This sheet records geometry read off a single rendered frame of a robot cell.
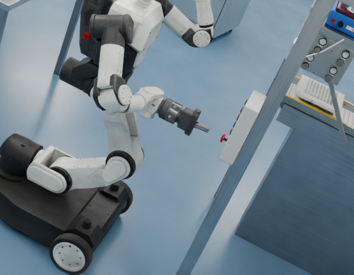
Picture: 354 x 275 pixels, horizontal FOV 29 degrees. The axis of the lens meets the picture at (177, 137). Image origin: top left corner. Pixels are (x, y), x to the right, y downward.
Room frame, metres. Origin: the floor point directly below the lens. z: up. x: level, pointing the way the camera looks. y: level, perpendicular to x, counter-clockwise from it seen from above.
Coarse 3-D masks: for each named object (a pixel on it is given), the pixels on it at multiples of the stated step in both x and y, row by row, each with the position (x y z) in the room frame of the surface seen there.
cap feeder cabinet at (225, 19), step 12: (180, 0) 5.68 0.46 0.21; (192, 0) 5.65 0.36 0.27; (216, 0) 5.59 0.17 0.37; (228, 0) 5.56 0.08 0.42; (240, 0) 5.81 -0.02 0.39; (192, 12) 5.63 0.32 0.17; (216, 12) 5.58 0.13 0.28; (228, 12) 5.64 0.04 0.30; (240, 12) 5.96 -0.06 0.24; (216, 24) 5.57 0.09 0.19; (228, 24) 5.78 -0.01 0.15; (216, 36) 5.60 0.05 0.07
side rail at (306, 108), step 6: (288, 102) 3.11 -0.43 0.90; (294, 102) 3.11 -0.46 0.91; (300, 108) 3.11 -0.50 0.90; (306, 108) 3.10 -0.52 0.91; (312, 114) 3.10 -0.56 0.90; (318, 114) 3.10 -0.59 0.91; (324, 120) 3.10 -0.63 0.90; (330, 120) 3.09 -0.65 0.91; (336, 126) 3.09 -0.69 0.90; (348, 126) 3.09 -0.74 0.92; (348, 132) 3.08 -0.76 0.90
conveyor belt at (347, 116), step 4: (292, 84) 3.37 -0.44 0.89; (292, 88) 3.32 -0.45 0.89; (288, 92) 3.25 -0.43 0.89; (292, 92) 3.27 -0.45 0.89; (288, 104) 3.13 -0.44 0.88; (280, 108) 3.13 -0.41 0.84; (344, 112) 3.31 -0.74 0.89; (348, 112) 3.33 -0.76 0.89; (352, 112) 3.35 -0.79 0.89; (344, 116) 3.26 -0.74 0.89; (348, 116) 3.28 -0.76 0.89; (352, 116) 3.30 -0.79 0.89; (344, 120) 3.22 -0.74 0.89; (348, 120) 3.24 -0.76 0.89; (352, 120) 3.26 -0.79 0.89; (348, 124) 3.19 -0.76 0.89; (352, 124) 3.21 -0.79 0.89
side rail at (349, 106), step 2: (294, 78) 3.39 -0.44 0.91; (296, 78) 3.39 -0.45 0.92; (294, 80) 3.39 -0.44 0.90; (296, 80) 3.39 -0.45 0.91; (298, 80) 3.39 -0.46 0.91; (294, 82) 3.39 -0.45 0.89; (296, 82) 3.39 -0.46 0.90; (344, 102) 3.36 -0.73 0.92; (344, 104) 3.36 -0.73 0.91; (346, 104) 3.36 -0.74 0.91; (348, 104) 3.36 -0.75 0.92; (350, 104) 3.36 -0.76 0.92; (352, 104) 3.37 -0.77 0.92; (344, 106) 3.36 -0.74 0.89; (346, 106) 3.36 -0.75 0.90; (348, 106) 3.36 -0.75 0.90; (350, 106) 3.36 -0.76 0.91; (352, 106) 3.36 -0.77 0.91; (346, 108) 3.36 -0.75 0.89; (348, 108) 3.36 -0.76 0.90; (350, 108) 3.36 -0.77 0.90; (352, 108) 3.36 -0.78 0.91; (352, 110) 3.36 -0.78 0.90
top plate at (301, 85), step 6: (300, 78) 3.33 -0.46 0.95; (306, 78) 3.35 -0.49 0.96; (300, 84) 3.24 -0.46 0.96; (300, 90) 3.17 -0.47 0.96; (318, 90) 3.27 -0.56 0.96; (300, 96) 3.13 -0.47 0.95; (306, 96) 3.13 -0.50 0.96; (312, 96) 3.16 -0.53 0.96; (342, 96) 3.32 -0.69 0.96; (312, 102) 3.13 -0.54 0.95; (318, 102) 3.13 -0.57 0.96; (324, 102) 3.16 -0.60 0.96; (342, 102) 3.25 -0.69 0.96; (324, 108) 3.12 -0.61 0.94; (330, 108) 3.12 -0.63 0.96
